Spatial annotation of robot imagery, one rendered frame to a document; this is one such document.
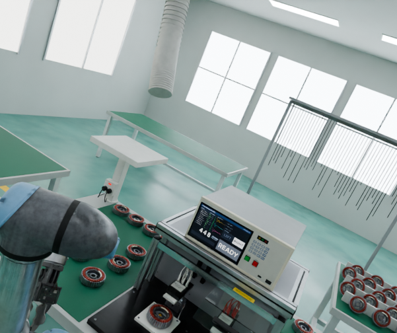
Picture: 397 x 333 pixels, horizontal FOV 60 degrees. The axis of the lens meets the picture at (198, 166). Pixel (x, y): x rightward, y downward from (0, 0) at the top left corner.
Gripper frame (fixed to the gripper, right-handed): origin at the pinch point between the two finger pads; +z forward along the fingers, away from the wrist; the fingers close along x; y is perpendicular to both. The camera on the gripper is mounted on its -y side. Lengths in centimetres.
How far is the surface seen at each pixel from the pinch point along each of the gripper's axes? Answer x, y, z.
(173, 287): 55, -1, -24
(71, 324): 22.6, -17.7, -1.7
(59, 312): 18.3, -22.3, -5.0
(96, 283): 33.2, -28.0, -18.9
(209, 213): 52, 16, -55
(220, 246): 60, 18, -44
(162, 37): 33, -43, -176
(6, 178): -3, -114, -68
